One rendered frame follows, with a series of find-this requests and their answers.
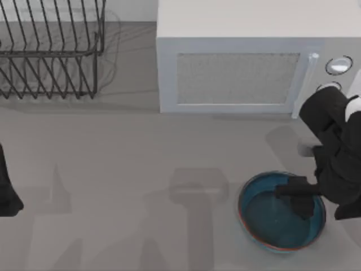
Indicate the blue bowl with red rim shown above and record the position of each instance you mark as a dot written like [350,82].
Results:
[270,223]

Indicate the small round microwave knob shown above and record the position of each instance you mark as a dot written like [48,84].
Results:
[328,84]

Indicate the large round microwave knob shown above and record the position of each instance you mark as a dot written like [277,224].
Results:
[338,65]

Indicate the microwave door with mesh window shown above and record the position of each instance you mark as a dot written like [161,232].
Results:
[169,82]

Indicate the pale microwave oven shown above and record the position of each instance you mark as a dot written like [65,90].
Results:
[225,19]

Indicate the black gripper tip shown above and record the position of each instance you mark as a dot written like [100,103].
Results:
[8,192]

